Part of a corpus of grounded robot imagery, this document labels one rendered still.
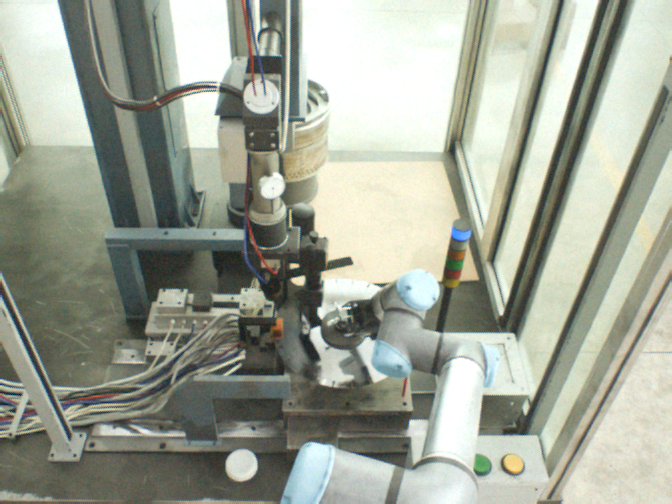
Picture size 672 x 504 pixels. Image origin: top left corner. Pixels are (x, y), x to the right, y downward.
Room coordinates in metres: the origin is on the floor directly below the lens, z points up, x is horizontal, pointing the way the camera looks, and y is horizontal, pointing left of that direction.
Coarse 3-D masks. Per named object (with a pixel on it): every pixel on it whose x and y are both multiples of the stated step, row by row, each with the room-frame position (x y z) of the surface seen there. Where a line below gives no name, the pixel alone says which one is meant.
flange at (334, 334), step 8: (328, 312) 1.04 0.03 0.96; (336, 312) 1.04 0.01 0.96; (328, 320) 1.01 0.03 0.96; (328, 328) 0.99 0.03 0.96; (336, 328) 0.98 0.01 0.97; (344, 328) 0.98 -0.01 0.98; (328, 336) 0.97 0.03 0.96; (336, 336) 0.97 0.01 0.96; (344, 336) 0.97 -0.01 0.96; (336, 344) 0.95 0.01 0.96; (344, 344) 0.95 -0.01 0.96; (352, 344) 0.95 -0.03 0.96
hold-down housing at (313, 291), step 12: (312, 240) 0.96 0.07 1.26; (324, 240) 0.97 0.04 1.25; (300, 252) 0.95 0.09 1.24; (324, 252) 0.94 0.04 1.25; (300, 264) 0.95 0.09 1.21; (324, 264) 0.94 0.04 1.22; (312, 276) 0.96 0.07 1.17; (312, 288) 0.95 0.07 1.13; (324, 288) 0.98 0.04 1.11; (312, 300) 0.95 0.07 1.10
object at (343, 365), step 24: (336, 288) 1.13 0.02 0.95; (360, 288) 1.13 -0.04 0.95; (288, 312) 1.04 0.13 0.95; (288, 336) 0.97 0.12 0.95; (312, 336) 0.97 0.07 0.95; (288, 360) 0.90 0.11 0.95; (312, 360) 0.90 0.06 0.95; (336, 360) 0.91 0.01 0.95; (360, 360) 0.91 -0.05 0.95; (336, 384) 0.84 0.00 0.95; (360, 384) 0.85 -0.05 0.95
